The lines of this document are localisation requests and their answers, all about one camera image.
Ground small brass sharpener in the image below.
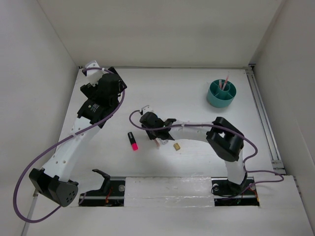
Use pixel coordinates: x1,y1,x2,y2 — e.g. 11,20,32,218
173,143,181,151

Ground pink purple pen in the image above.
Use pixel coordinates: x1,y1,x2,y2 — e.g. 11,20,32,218
221,74,229,90

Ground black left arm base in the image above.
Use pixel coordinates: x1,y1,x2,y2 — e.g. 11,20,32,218
78,169,126,207

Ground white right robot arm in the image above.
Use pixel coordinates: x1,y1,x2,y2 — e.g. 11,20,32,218
139,112,247,196

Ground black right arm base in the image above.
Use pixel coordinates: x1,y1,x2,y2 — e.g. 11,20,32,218
211,177,260,207

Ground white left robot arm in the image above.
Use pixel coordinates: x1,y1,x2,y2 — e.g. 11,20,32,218
29,67,127,207

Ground clear bottle blue cap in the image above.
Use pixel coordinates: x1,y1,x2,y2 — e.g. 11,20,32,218
160,140,168,145

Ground pink highlighter black body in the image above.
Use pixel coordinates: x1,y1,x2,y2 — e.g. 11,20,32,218
127,132,138,151

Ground teal round desk organizer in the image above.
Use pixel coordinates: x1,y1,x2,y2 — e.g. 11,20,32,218
206,80,237,108

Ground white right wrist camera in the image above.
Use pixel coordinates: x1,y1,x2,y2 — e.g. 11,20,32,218
140,105,153,115

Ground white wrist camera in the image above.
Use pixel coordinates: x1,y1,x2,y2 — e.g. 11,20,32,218
140,105,153,115
82,60,104,87

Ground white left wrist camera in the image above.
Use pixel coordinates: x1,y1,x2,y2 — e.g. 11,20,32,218
82,60,104,87

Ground aluminium side rail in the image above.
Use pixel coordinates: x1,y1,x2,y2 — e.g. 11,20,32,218
245,64,286,175

